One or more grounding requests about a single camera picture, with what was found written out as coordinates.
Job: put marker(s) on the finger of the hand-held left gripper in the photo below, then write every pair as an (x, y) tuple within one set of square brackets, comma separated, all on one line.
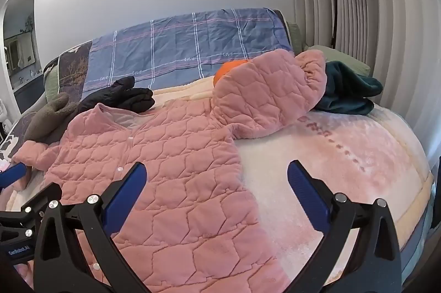
[(12, 175), (38, 203)]

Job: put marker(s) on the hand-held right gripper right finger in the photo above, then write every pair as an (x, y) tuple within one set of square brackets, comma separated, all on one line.
[(308, 196)]

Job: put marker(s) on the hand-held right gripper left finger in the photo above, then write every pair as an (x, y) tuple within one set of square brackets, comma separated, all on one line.
[(125, 196)]

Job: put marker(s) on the pink quilted jacket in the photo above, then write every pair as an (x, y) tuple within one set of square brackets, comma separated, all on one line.
[(165, 158)]

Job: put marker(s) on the bear print plush blanket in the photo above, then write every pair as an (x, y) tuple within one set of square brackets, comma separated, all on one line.
[(310, 176)]

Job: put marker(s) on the brown fleece garment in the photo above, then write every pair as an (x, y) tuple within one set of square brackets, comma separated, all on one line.
[(48, 117)]

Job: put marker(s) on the green pillow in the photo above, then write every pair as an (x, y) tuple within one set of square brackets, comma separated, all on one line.
[(51, 83), (294, 36), (344, 57)]

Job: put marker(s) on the black puffer jacket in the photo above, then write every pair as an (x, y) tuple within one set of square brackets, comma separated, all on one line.
[(127, 95)]

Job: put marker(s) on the teal fleece garment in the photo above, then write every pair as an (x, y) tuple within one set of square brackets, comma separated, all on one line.
[(348, 86)]

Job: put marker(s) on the grey blue mattress sheet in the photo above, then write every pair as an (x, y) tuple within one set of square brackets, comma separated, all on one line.
[(418, 238)]

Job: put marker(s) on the dark tree print bedcover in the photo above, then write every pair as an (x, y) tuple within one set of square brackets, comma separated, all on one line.
[(74, 65)]

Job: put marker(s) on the orange puffer jacket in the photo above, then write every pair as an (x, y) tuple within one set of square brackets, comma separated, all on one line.
[(231, 71)]

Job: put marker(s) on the blue plaid bed sheet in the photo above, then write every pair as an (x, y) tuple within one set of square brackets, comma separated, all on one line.
[(179, 45)]

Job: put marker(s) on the grey pleated curtain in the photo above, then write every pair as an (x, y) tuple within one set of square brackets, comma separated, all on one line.
[(379, 21)]

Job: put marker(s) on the arched wall mirror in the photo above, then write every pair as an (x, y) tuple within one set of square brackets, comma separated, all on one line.
[(20, 48)]

